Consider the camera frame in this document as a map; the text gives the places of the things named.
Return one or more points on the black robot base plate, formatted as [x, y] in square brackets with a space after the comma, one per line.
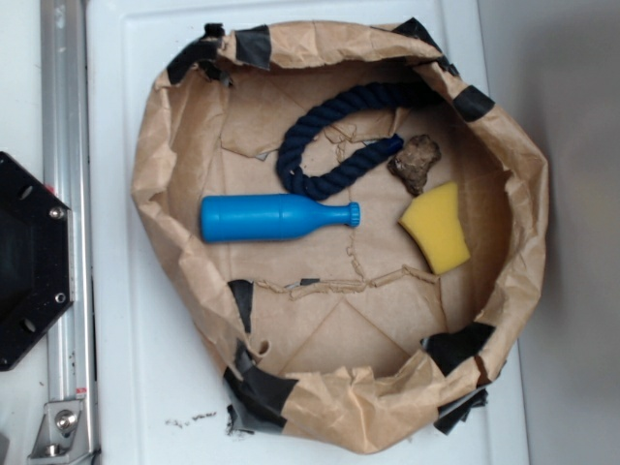
[36, 284]

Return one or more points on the brown paper bag bin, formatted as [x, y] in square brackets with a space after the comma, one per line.
[344, 336]

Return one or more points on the aluminium extrusion rail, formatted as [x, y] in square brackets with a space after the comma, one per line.
[71, 352]

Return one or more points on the brown rock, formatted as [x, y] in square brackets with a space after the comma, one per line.
[414, 161]

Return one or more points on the blue plastic bottle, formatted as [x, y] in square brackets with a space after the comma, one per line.
[270, 217]

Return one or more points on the white tray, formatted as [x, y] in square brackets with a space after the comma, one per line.
[161, 399]

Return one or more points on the yellow sponge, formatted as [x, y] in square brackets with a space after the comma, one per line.
[433, 223]

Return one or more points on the metal corner bracket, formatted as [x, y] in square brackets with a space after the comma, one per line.
[62, 437]

